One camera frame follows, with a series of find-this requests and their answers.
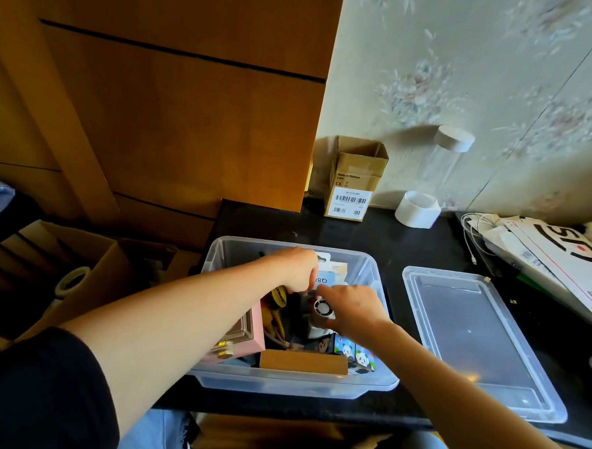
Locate person's left hand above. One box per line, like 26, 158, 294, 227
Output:
268, 245, 321, 296

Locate person's right hand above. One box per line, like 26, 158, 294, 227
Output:
313, 282, 395, 343

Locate white round fan device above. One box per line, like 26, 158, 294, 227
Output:
305, 294, 338, 341

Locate person's left forearm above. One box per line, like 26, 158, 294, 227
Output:
50, 242, 282, 447

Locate person's right forearm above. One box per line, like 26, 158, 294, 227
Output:
359, 319, 592, 449

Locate blue and white packet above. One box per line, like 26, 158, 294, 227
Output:
312, 260, 349, 290

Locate panda print box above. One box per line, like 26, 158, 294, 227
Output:
349, 344, 377, 374
332, 333, 358, 360

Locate wooden block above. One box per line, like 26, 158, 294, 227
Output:
258, 347, 350, 376

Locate pink box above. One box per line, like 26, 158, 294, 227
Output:
200, 296, 269, 369

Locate clear plastic storage bin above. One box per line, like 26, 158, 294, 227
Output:
187, 234, 407, 403

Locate small labelled cardboard box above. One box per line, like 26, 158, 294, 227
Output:
323, 134, 391, 224

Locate clear plastic bin lid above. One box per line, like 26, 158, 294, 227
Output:
395, 265, 576, 425

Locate clear tube with white cap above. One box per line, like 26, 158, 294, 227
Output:
415, 123, 477, 213

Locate large open cardboard box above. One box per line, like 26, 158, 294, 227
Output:
0, 217, 205, 372

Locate wooden cabinet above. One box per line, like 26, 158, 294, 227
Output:
0, 0, 346, 258

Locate blue jeans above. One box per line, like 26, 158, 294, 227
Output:
115, 406, 460, 449

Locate clear tape roll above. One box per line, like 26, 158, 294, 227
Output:
53, 264, 93, 301

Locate white flat box black print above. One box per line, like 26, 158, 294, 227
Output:
475, 214, 592, 328

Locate black sleeve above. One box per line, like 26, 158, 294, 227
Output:
0, 324, 126, 449

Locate white tape ring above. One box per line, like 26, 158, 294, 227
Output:
393, 189, 443, 230

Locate white cables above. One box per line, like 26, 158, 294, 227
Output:
458, 212, 501, 267

